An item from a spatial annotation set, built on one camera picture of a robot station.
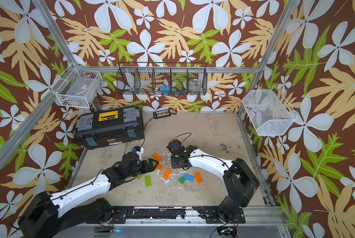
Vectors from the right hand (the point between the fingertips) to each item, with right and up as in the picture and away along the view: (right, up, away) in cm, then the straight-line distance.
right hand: (174, 163), depth 87 cm
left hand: (-11, +2, -4) cm, 12 cm away
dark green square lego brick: (+4, -9, -3) cm, 10 cm away
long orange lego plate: (-4, -6, +1) cm, 8 cm away
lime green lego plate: (-15, -10, -2) cm, 19 cm away
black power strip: (-12, +32, +32) cm, 47 cm away
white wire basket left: (-56, +44, -2) cm, 72 cm away
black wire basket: (-8, +54, +11) cm, 56 cm away
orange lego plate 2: (+15, -8, 0) cm, 17 cm away
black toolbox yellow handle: (-46, +21, +2) cm, 51 cm away
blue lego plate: (+8, -8, -1) cm, 12 cm away
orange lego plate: (-12, +2, +9) cm, 15 cm away
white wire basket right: (+55, +29, -4) cm, 62 cm away
